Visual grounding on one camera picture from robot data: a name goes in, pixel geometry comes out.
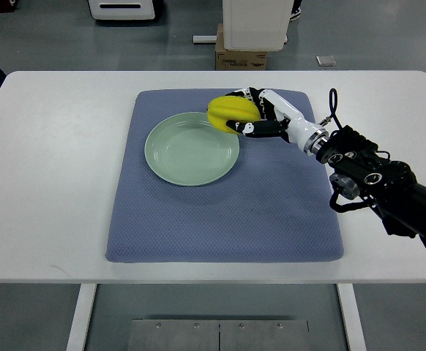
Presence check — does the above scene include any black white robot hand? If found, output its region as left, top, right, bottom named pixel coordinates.
left=225, top=87, right=329, bottom=155

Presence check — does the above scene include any yellow starfruit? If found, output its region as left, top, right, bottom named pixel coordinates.
left=206, top=96, right=261, bottom=135

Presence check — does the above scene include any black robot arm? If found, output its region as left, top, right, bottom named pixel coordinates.
left=316, top=125, right=426, bottom=248

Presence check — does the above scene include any small grey floor plate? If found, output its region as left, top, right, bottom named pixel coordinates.
left=315, top=55, right=337, bottom=67

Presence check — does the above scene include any light green plate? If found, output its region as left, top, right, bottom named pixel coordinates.
left=144, top=112, right=239, bottom=186

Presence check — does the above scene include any brown cardboard box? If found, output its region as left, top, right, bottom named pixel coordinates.
left=215, top=23, right=267, bottom=71

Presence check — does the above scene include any white stand foot bar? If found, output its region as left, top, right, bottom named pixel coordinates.
left=193, top=35, right=217, bottom=45

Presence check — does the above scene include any white machine with slot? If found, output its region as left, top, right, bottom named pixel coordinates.
left=88, top=0, right=155, bottom=20

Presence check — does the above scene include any white table leg right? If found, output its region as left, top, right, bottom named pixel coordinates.
left=337, top=284, right=367, bottom=351

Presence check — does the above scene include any white table leg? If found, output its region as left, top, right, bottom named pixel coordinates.
left=66, top=284, right=97, bottom=351
left=337, top=284, right=367, bottom=351

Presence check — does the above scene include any white table leg left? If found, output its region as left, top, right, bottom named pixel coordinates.
left=66, top=284, right=97, bottom=351

